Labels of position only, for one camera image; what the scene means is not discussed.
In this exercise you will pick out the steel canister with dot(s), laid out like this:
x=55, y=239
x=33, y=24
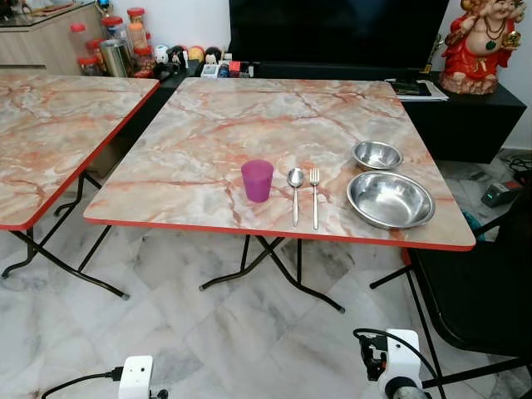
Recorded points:
x=116, y=58

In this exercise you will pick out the red laughing Buddha figurine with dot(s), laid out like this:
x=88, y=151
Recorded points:
x=475, y=58

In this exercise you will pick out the steel fork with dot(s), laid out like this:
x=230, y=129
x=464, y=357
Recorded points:
x=315, y=199

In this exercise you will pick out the teal cloth object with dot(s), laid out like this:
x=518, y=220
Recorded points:
x=472, y=226

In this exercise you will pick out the steel spoon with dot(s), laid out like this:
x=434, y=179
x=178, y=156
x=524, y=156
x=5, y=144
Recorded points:
x=295, y=178

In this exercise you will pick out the grey power strip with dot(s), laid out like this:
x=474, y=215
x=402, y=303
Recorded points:
x=501, y=194

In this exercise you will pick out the black television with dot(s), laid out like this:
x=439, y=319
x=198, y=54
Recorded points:
x=332, y=29

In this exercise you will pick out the small white figurine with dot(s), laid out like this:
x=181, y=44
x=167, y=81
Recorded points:
x=161, y=53

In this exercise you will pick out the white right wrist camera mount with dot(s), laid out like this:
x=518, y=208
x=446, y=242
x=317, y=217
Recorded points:
x=403, y=353

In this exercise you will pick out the small steel bowl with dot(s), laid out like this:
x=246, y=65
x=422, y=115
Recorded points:
x=377, y=155

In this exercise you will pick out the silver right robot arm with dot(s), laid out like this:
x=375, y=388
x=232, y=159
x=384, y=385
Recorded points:
x=405, y=391

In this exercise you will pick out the white paper stack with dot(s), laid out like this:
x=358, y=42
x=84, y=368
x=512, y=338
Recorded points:
x=439, y=94

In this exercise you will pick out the marble print folding table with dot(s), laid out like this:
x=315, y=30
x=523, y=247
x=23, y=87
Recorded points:
x=50, y=141
x=208, y=141

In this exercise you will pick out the red lidded clear plastic jar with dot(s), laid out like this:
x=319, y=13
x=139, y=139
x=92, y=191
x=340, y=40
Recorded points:
x=113, y=27
x=78, y=40

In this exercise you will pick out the purple plastic cup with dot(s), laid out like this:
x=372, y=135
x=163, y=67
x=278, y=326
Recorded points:
x=257, y=181

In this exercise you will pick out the black flat device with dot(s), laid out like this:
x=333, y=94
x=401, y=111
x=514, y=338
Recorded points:
x=410, y=88

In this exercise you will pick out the large steel bowl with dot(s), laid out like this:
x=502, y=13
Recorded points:
x=391, y=199

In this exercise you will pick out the red lidded jar orange contents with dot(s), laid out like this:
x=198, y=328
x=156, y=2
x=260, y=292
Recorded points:
x=136, y=29

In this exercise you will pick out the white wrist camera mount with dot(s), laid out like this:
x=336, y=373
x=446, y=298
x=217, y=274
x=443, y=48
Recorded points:
x=135, y=378
x=403, y=353

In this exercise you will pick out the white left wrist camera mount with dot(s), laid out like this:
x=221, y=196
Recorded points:
x=135, y=378

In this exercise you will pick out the small red lidded jar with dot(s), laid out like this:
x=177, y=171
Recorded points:
x=145, y=59
x=89, y=66

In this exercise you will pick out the black folding chair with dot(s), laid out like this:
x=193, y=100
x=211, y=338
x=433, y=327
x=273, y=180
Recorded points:
x=482, y=291

